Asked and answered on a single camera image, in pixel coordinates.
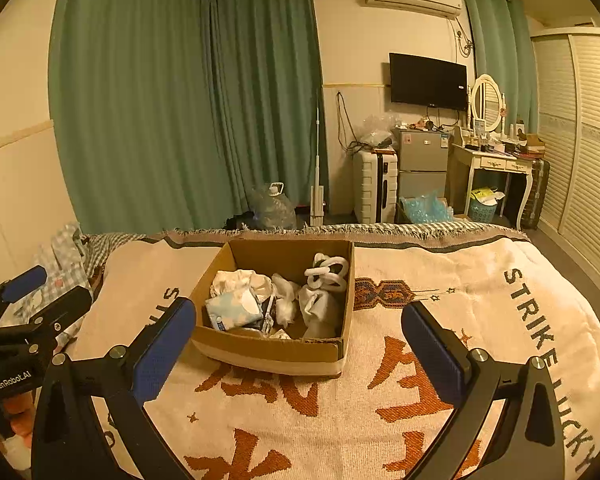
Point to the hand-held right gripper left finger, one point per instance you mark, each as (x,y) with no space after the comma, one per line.
(162,347)

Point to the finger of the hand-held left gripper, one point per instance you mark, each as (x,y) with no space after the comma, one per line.
(62,305)
(25,281)

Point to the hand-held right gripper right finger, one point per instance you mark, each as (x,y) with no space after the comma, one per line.
(432,351)

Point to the light blue tissue packet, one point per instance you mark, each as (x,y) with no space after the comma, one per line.
(230,312)

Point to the cream white cloth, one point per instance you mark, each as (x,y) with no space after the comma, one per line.
(237,282)

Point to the black-edged white packet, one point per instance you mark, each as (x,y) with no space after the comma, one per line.
(268,317)

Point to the brown cardboard box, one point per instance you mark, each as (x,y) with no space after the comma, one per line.
(280,355)

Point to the white sock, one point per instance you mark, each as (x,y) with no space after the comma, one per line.
(320,310)

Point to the white looped fabric band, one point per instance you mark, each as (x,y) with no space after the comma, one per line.
(325,272)

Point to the person's left hand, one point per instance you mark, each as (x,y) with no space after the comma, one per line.
(17,422)

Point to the checked bedding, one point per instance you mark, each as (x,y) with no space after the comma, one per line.
(65,260)

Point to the cream printed blanket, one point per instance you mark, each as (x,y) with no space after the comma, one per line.
(480,285)

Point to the blue plastic bag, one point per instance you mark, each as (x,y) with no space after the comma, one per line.
(425,210)

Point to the teal waste basket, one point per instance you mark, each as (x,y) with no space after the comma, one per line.
(484,207)

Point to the white suitcase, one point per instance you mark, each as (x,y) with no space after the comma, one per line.
(372,185)

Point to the clear water jug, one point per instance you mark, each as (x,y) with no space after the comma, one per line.
(275,210)

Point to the white stick vacuum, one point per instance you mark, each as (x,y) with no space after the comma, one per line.
(317,205)

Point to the dark suitcase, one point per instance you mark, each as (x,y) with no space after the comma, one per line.
(535,195)

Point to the grey small fridge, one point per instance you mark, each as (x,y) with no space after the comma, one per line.
(422,160)

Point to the white dressing table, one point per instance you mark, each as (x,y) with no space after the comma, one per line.
(490,162)

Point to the green curtain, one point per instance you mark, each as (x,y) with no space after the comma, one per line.
(135,100)
(265,110)
(500,60)

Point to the clear plastic bag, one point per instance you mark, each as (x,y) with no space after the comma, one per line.
(376,132)

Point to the white oval mirror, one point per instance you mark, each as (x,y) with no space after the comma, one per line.
(487,105)

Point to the white louvred wardrobe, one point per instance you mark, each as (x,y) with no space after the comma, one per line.
(585,150)

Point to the black wall television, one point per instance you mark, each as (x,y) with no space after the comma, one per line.
(427,80)

